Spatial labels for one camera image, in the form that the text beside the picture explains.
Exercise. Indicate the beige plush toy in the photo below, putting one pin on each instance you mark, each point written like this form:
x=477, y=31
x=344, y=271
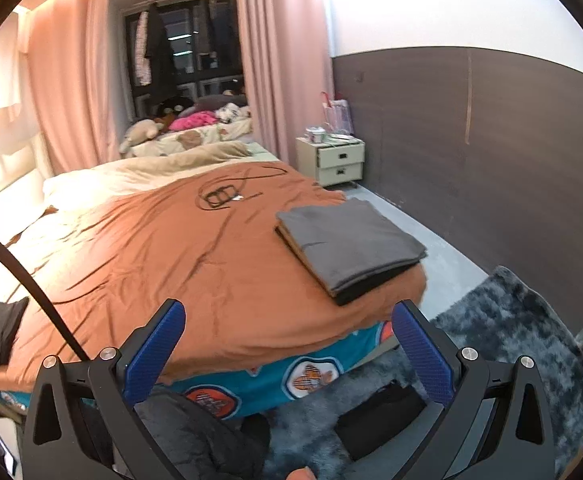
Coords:
x=141, y=135

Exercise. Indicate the pink cloth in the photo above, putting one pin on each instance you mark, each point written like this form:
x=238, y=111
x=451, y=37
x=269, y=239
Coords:
x=191, y=121

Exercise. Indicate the pink bag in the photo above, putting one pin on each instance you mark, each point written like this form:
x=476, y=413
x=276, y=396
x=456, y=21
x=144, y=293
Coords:
x=339, y=115

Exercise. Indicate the hanging clothes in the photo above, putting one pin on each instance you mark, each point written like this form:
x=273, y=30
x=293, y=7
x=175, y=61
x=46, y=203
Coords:
x=151, y=40

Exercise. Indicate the orange blanket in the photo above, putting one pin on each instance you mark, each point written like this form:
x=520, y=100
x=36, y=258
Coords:
x=171, y=250

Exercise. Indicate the plain black folded garment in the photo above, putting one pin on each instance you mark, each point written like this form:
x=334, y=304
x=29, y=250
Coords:
x=371, y=285

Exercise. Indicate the person's leg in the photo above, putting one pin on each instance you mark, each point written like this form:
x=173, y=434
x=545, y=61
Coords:
x=196, y=435

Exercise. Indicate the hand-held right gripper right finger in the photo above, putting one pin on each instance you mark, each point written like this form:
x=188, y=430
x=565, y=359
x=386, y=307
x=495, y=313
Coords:
x=421, y=355

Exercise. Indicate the grey t-shirt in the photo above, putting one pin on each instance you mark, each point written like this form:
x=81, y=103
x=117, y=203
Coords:
x=351, y=240

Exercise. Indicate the dark window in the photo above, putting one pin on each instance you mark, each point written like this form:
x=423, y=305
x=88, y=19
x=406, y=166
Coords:
x=191, y=35

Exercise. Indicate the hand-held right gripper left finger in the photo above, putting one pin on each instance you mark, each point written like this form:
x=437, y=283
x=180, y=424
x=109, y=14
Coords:
x=154, y=355

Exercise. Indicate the grey shaggy rug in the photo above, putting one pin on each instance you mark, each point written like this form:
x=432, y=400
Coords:
x=511, y=340

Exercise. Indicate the black printed folded t-shirt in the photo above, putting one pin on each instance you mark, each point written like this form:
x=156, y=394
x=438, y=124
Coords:
x=1, y=332

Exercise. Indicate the pink curtain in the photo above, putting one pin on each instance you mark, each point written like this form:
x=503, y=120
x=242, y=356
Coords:
x=71, y=85
x=281, y=60

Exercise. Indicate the black slipper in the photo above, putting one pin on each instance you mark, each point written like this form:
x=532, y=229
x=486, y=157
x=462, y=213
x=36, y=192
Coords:
x=381, y=415

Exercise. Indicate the cream upholstered headboard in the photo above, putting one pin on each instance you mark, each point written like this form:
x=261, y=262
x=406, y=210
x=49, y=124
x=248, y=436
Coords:
x=1, y=200

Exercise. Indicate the cream bedside cabinet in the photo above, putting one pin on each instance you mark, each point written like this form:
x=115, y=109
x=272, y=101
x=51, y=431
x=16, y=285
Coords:
x=331, y=160

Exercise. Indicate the beige duvet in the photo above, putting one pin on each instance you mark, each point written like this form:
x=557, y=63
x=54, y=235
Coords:
x=121, y=175

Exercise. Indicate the teal patterned bedsheet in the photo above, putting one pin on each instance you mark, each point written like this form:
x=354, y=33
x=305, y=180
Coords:
x=281, y=380

